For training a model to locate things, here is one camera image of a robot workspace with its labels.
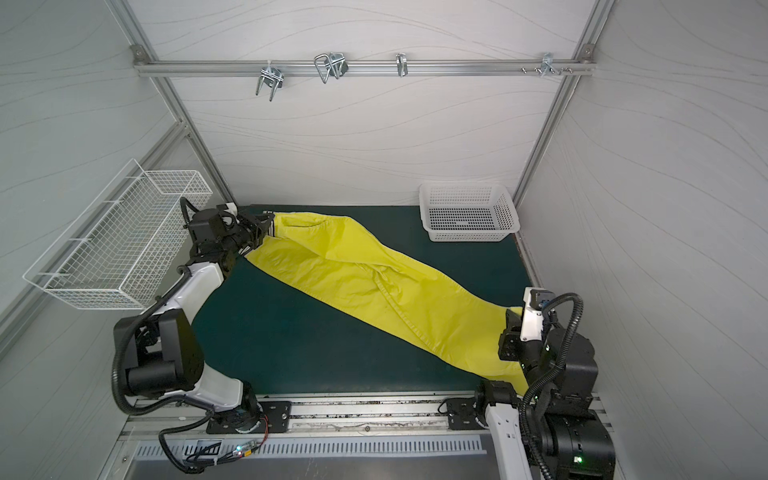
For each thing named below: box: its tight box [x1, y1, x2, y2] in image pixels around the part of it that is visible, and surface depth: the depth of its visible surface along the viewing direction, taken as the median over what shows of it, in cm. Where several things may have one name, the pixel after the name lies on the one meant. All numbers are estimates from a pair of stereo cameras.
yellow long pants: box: [246, 211, 530, 395], surface depth 97 cm
